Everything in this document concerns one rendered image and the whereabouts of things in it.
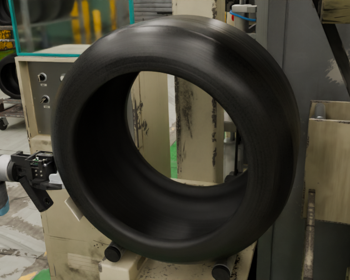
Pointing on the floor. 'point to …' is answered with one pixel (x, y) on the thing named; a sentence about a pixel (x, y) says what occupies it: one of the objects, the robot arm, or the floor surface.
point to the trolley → (4, 69)
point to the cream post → (198, 113)
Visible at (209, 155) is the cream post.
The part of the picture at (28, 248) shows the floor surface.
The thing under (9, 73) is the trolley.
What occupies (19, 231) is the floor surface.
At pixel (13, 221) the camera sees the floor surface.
